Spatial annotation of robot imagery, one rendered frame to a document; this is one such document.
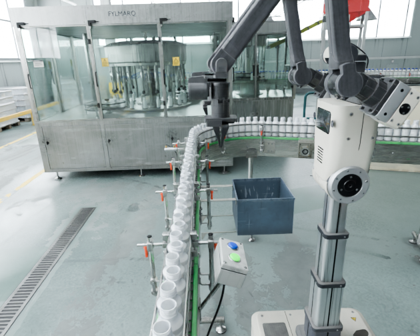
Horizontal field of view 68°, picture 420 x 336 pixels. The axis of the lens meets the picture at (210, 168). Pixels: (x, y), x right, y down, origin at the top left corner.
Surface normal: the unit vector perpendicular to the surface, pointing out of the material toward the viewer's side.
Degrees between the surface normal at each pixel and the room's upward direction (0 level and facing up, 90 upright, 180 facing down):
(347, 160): 101
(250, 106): 90
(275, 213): 90
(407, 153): 92
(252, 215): 90
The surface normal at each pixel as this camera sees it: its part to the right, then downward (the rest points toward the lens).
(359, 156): 0.03, 0.50
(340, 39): -0.01, 0.30
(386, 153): -0.29, 0.32
